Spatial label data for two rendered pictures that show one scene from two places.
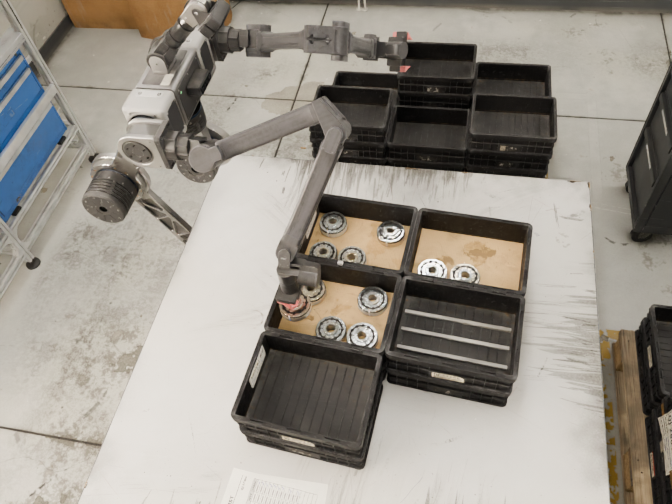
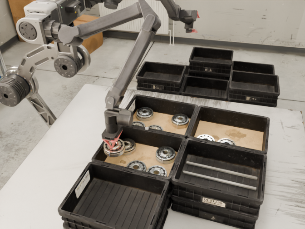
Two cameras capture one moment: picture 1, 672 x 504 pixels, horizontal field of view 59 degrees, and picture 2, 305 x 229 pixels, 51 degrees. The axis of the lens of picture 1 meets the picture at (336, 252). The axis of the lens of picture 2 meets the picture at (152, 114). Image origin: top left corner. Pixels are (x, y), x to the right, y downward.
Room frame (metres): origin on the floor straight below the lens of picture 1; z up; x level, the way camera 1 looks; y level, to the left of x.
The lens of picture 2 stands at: (-0.14, 0.02, 2.03)
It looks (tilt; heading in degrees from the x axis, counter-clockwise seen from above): 37 degrees down; 357
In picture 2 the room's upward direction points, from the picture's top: 1 degrees counter-clockwise
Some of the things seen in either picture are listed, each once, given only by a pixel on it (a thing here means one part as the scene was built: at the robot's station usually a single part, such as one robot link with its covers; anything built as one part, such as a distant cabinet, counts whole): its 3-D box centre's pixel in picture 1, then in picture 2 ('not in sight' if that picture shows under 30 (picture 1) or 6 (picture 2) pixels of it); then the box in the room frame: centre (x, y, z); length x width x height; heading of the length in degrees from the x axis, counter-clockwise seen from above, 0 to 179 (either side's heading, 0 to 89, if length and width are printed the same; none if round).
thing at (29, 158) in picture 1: (12, 135); not in sight; (2.52, 1.57, 0.60); 0.72 x 0.03 x 0.56; 162
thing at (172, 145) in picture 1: (178, 145); (53, 29); (1.30, 0.40, 1.45); 0.09 x 0.08 x 0.12; 162
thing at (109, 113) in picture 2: (288, 273); (111, 116); (1.01, 0.15, 1.15); 0.07 x 0.06 x 0.07; 70
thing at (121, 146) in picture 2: (294, 303); (114, 145); (1.02, 0.16, 0.97); 0.10 x 0.10 x 0.01
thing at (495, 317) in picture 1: (454, 333); (219, 175); (0.88, -0.34, 0.87); 0.40 x 0.30 x 0.11; 68
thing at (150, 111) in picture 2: (333, 222); (145, 112); (1.42, -0.01, 0.86); 0.10 x 0.10 x 0.01
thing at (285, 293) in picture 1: (289, 283); (111, 126); (1.02, 0.16, 1.09); 0.10 x 0.07 x 0.07; 157
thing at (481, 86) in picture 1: (507, 105); (249, 84); (2.50, -1.07, 0.31); 0.40 x 0.30 x 0.34; 72
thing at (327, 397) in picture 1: (310, 393); (116, 204); (0.75, 0.14, 0.87); 0.40 x 0.30 x 0.11; 68
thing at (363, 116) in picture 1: (353, 138); (161, 92); (2.37, -0.18, 0.37); 0.40 x 0.30 x 0.45; 72
